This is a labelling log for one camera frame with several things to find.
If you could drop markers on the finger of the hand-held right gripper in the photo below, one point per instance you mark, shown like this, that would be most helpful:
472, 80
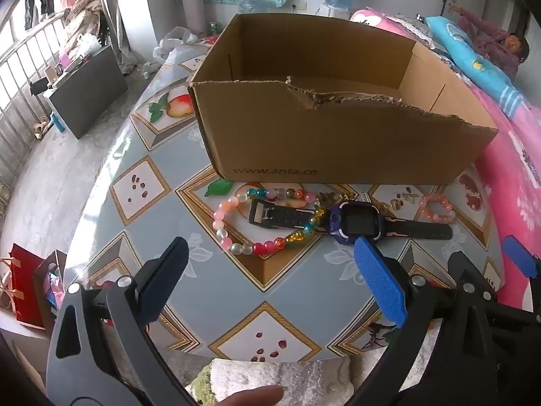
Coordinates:
522, 258
469, 268

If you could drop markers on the white fluffy cloth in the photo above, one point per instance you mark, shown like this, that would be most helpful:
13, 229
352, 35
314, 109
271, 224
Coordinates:
296, 382

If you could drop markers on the silver rectangular link piece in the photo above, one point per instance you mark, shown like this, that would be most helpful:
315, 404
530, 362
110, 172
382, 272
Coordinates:
364, 198

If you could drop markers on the person's left hand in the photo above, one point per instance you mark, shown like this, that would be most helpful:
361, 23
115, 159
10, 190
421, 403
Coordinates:
253, 395

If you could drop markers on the brown cardboard box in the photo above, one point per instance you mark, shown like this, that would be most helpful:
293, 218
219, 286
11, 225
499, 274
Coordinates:
338, 143

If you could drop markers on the metal railing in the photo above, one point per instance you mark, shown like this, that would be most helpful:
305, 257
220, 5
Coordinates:
17, 93

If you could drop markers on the white plastic bag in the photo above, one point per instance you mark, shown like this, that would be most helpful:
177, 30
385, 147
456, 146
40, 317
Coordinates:
173, 42

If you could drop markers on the small blue bottle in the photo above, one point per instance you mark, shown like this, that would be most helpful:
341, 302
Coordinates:
58, 122

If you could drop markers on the white paper roll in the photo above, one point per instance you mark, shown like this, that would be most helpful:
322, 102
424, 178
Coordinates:
192, 4

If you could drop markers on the green can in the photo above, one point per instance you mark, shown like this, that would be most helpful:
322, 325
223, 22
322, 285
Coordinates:
214, 29

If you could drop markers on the clear water jug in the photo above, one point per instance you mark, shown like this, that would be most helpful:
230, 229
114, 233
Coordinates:
250, 6

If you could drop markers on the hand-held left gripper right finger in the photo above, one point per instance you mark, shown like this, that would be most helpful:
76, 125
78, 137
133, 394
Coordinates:
380, 279

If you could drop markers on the purple black smartwatch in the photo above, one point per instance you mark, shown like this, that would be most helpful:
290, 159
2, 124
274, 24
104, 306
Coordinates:
357, 222

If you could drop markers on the dark grey cabinet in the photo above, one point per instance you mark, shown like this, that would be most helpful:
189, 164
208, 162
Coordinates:
91, 93

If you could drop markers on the pile of clothes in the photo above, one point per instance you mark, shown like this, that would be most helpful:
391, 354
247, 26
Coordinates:
84, 25

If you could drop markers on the pink blanket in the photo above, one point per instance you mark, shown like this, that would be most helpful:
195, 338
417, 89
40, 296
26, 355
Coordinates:
515, 169

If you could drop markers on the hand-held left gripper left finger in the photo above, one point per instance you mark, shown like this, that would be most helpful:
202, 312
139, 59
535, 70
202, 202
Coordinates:
162, 281

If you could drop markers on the red paper bag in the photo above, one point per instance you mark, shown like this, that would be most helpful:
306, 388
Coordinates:
25, 292

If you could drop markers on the small silver clip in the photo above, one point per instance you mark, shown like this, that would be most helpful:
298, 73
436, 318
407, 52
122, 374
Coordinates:
408, 196

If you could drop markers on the blue pillow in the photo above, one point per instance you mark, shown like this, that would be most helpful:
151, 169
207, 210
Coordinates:
473, 63

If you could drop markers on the grey curtain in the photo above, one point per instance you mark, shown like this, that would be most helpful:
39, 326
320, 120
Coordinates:
116, 17

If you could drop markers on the white wall socket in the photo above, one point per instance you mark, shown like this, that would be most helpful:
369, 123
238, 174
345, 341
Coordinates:
299, 6

